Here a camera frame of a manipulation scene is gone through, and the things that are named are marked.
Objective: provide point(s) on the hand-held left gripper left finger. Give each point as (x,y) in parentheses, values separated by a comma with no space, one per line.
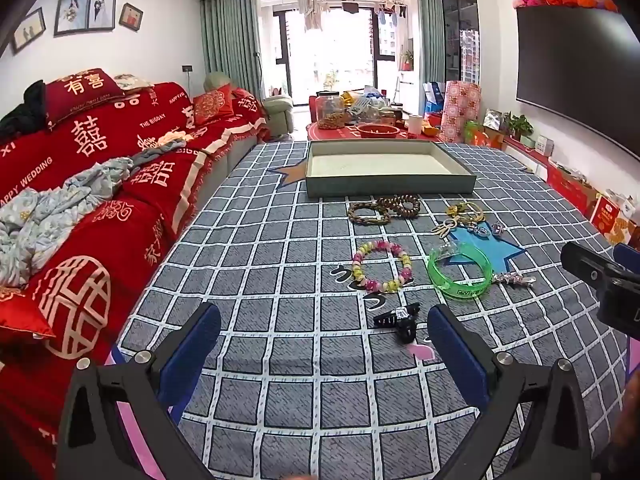
(192,350)

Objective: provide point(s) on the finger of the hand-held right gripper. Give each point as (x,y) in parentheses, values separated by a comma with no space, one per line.
(587,262)
(630,257)

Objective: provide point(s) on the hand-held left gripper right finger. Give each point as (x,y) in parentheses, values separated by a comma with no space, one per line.
(457,355)

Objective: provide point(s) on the black claw hair clip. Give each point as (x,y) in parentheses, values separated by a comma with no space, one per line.
(402,322)

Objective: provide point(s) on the silver rhinestone charm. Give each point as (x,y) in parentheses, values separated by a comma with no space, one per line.
(512,279)

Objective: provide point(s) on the purple silver charm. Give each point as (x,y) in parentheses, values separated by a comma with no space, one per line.
(479,231)

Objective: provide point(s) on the shallow grey-green tray box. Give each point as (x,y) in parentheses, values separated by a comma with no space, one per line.
(380,162)

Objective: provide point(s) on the person's right forearm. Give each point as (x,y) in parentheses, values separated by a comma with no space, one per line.
(632,410)

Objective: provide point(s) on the large red gift box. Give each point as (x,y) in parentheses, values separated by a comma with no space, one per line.
(570,190)

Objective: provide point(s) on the grey checked tablecloth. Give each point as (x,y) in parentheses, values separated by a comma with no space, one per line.
(280,270)

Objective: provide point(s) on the small white box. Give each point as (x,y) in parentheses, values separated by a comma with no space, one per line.
(544,147)

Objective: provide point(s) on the low red television shelf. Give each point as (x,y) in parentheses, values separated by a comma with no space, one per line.
(525,147)

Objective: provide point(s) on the green potted plant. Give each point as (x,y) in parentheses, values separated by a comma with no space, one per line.
(520,124)

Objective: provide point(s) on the orange red gift box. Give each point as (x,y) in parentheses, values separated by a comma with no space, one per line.
(490,139)

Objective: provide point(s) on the silver foil bag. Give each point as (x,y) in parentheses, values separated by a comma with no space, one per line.
(494,120)

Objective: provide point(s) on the green gift box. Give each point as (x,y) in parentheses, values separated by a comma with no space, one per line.
(471,132)

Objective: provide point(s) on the red satin cushion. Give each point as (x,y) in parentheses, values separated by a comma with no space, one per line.
(20,315)

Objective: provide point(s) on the light blue floral blanket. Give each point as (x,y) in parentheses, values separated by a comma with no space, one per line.
(45,220)

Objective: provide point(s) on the grey-green sofa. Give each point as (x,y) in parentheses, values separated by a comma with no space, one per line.
(240,155)

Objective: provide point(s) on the orange fruit pile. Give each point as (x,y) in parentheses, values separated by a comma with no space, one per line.
(431,129)

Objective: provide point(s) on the small red box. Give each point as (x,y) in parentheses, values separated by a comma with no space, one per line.
(433,120)

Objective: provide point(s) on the white cup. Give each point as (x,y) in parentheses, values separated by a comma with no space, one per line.
(415,125)

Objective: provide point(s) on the blue white paper bag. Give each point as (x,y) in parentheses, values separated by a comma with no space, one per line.
(433,94)

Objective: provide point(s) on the red printed sofa cover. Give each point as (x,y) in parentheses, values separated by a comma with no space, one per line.
(150,125)

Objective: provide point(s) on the red colander bowl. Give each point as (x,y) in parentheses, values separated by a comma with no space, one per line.
(378,131)

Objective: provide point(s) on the red embroidered cushion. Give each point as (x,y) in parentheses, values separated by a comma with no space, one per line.
(212,105)

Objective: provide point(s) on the round red table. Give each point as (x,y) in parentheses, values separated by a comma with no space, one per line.
(345,133)

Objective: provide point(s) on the light green recliner armchair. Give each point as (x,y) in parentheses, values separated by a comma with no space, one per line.
(277,110)

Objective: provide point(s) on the pile of snack packets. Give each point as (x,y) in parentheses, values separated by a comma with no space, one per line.
(372,105)

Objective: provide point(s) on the balcony potted plant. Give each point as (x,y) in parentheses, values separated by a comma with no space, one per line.
(407,62)

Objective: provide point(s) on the clear snack jar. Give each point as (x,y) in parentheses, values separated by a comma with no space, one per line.
(331,112)

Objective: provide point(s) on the dark glass cabinet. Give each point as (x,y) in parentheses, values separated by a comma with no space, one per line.
(457,20)

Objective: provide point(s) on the red printed pillow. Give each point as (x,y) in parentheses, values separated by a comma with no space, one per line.
(82,97)

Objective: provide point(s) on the white floral cushion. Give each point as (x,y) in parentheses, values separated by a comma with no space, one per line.
(131,81)

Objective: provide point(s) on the teal curtain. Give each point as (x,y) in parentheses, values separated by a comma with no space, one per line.
(430,35)
(230,35)

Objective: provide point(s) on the dark cloth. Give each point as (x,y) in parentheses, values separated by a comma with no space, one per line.
(25,115)

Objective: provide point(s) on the hanging small blue clothes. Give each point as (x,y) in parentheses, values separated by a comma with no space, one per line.
(392,15)

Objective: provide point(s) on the balcony glass door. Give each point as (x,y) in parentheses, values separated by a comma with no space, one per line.
(281,35)

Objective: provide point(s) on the hanging dark garment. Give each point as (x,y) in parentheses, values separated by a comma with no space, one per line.
(350,7)

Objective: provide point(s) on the framed couple portrait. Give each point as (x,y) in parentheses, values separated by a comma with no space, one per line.
(101,9)

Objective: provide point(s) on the hanging white clothes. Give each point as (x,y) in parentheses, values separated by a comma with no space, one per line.
(312,12)

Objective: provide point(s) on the framed bride portrait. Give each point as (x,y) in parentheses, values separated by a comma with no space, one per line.
(72,10)

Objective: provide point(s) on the black wall television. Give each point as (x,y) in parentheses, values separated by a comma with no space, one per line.
(575,60)

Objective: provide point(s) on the small red photo frame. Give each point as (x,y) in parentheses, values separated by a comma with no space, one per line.
(131,17)

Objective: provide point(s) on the tilted grey photo frame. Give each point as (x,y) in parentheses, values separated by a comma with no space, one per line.
(28,31)

